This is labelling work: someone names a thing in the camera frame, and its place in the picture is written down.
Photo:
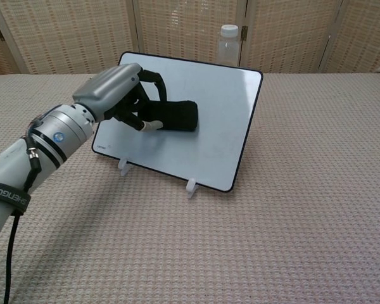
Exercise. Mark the white board with black frame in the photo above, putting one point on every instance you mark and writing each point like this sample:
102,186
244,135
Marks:
215,126

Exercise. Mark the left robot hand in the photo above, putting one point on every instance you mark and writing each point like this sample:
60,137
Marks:
111,88

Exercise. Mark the woven folding screen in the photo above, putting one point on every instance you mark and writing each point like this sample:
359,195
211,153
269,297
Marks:
66,35

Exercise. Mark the beige waffle tablecloth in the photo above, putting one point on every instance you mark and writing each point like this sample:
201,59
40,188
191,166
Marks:
272,206

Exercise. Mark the clear plastic bottle white cap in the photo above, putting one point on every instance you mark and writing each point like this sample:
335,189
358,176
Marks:
229,46

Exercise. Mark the white plastic board stand foot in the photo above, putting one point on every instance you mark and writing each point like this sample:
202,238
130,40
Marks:
191,188
125,165

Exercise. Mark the black whiteboard eraser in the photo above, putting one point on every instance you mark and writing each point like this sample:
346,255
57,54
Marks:
177,116

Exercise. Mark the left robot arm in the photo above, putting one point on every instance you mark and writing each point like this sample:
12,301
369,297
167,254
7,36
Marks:
35,152

